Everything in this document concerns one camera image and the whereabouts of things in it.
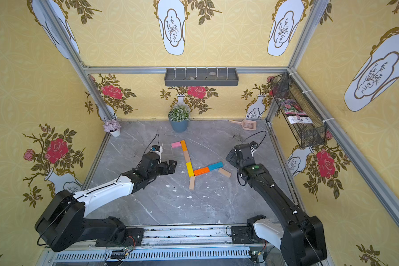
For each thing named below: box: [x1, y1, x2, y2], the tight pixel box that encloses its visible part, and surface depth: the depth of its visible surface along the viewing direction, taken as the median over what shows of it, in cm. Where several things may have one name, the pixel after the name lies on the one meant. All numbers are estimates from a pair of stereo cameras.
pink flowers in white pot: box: [102, 119, 122, 137], surface depth 107 cm
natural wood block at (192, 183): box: [188, 176, 196, 191], surface depth 92 cm
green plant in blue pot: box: [167, 103, 191, 133], surface depth 106 cm
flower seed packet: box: [277, 98, 314, 125], surface depth 78 cm
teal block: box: [208, 161, 224, 172], surface depth 101 cm
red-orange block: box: [193, 166, 210, 177], surface depth 97 cm
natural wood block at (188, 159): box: [182, 150, 191, 163], surface depth 103 cm
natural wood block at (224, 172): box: [218, 167, 232, 178], surface depth 97 cm
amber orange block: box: [180, 139, 188, 152], surface depth 108 cm
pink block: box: [171, 141, 182, 149], surface depth 109 cm
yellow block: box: [185, 161, 195, 178], surface depth 97 cm
